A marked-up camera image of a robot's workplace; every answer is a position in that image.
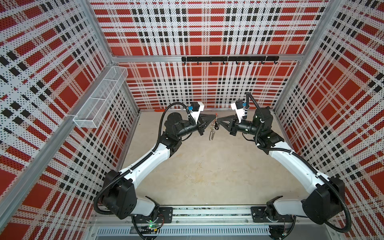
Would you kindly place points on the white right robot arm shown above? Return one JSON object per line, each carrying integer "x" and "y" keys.
{"x": 326, "y": 196}

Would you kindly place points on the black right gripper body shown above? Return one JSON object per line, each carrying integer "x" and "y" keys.
{"x": 235, "y": 127}

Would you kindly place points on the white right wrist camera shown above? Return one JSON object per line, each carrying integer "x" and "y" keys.
{"x": 238, "y": 108}

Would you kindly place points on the black hook rail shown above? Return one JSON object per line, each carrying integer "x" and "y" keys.
{"x": 261, "y": 59}

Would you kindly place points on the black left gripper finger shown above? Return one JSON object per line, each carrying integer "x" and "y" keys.
{"x": 207, "y": 118}
{"x": 206, "y": 124}

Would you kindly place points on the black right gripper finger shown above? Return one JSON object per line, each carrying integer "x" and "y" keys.
{"x": 227, "y": 118}
{"x": 226, "y": 123}

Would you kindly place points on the white wire mesh basket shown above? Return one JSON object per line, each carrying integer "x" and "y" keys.
{"x": 93, "y": 111}

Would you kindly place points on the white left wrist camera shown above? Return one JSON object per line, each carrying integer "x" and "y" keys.
{"x": 194, "y": 111}

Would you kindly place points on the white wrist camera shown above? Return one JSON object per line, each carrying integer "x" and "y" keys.
{"x": 194, "y": 111}
{"x": 238, "y": 108}

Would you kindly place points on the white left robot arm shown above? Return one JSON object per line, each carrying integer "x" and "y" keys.
{"x": 118, "y": 194}

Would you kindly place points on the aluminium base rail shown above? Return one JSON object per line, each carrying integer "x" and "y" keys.
{"x": 193, "y": 222}

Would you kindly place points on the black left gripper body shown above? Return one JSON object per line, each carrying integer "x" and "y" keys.
{"x": 199, "y": 126}

